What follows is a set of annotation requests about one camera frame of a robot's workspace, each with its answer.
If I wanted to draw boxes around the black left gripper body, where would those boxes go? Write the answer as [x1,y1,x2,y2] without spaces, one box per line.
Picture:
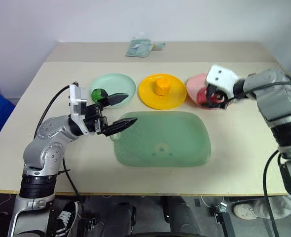
[82,102,109,135]

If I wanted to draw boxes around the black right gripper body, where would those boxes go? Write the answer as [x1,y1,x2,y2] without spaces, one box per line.
[208,84,229,104]

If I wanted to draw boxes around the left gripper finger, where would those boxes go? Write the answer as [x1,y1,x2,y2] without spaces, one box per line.
[99,93,130,109]
[102,118,139,137]

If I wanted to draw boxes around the red toy item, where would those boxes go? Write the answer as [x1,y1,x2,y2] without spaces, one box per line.
[196,88,225,108]

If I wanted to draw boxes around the dark green toy vegetable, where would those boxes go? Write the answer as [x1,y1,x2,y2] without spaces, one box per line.
[91,88,109,103]

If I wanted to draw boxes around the pink round plate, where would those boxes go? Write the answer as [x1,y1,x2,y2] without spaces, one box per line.
[186,73,232,109]

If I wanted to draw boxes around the light green round plate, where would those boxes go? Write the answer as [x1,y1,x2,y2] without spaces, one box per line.
[89,73,137,110]

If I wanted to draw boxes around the yellow round plate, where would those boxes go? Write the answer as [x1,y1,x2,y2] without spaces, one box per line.
[138,74,187,110]

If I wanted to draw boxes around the orange yellow toy item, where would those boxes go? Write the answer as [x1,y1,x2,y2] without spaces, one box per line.
[155,78,171,95]

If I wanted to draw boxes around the green translucent tray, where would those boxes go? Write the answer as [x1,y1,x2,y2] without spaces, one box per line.
[110,111,212,168]

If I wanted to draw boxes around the pale green packaged cloth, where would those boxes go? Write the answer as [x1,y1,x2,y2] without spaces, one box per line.
[125,38,152,58]

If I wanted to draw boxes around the small pale green packet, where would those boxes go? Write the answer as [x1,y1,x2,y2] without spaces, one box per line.
[150,42,166,51]

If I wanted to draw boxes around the dark rounded shape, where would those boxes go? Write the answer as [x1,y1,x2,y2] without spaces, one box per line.
[106,201,137,236]
[161,196,202,234]

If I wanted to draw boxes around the black sneaker white laces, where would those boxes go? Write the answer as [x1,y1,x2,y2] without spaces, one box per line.
[50,201,81,237]

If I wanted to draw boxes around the white shoe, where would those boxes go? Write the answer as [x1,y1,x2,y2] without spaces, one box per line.
[232,201,267,220]

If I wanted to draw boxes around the grey trouser leg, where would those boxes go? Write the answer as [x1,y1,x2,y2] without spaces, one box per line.
[256,197,291,220]

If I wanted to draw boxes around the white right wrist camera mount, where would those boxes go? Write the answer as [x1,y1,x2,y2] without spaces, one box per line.
[205,65,239,98]

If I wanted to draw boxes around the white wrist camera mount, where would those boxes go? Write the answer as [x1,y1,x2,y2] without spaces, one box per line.
[68,83,97,136]
[205,65,239,98]

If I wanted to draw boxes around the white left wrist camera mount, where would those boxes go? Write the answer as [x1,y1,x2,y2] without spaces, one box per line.
[68,83,97,136]

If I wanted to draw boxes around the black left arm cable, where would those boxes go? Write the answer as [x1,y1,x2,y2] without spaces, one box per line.
[34,80,82,198]

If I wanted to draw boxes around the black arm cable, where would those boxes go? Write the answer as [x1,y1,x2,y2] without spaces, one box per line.
[225,81,291,237]
[34,80,82,198]

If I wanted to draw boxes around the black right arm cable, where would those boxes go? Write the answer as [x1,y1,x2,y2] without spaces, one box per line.
[225,81,291,237]

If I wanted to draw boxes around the metal table frame leg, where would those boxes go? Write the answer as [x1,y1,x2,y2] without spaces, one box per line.
[213,201,235,237]

